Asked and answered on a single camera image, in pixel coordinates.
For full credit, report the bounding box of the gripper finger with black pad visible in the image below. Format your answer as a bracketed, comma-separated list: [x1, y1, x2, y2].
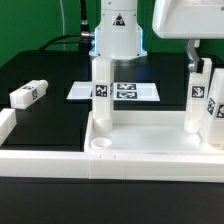
[184, 39, 204, 73]

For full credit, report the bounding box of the white desk tabletop tray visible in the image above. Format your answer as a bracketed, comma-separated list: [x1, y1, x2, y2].
[84, 110, 224, 155]

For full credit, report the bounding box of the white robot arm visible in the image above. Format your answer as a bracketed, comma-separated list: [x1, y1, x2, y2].
[89, 0, 224, 72]

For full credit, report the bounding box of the fiducial marker sheet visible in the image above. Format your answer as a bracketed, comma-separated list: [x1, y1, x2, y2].
[67, 82, 160, 102]

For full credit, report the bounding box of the black cable with connector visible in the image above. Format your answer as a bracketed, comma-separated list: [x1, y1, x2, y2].
[38, 0, 98, 52]

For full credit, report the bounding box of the white U-shaped fence frame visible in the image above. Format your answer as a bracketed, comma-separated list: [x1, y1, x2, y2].
[0, 108, 224, 184]

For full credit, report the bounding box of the white thin cable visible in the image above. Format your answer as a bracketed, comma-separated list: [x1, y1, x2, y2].
[59, 0, 67, 52]

